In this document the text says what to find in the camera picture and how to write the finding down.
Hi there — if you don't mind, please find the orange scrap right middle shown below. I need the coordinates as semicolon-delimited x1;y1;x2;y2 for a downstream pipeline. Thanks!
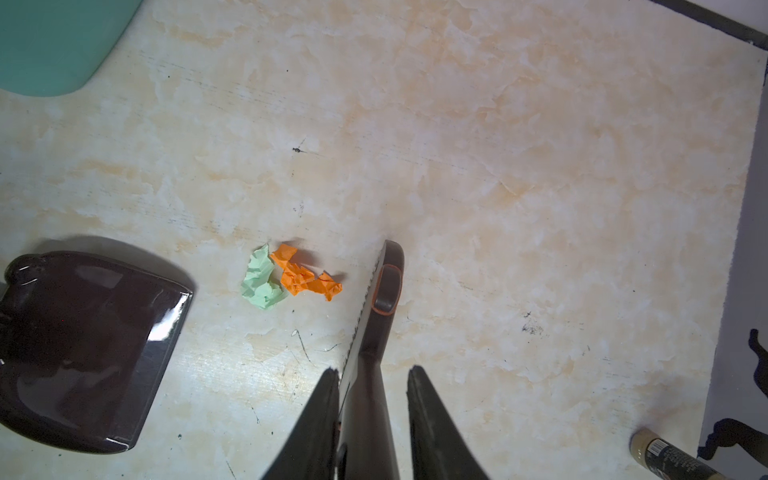
269;244;343;302

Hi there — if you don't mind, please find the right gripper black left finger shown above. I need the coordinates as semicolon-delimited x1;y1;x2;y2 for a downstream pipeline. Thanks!
262;368;340;479

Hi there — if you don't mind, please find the dark brown dustpan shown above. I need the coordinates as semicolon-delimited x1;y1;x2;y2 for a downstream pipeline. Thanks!
1;251;193;454

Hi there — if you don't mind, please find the green scrap front right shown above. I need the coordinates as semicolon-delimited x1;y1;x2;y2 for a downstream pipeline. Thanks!
240;244;287;310

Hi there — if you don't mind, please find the green bin with liner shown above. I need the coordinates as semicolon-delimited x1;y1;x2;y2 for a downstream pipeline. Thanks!
1;0;142;97

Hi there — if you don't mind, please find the small dark cylinder bottle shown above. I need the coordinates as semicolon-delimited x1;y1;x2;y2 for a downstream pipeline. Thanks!
629;428;726;480

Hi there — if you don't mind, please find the dark brown hand brush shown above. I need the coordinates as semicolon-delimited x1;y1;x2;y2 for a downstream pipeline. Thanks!
337;240;405;479

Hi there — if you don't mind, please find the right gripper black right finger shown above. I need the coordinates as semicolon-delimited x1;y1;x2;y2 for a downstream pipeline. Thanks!
407;366;488;479

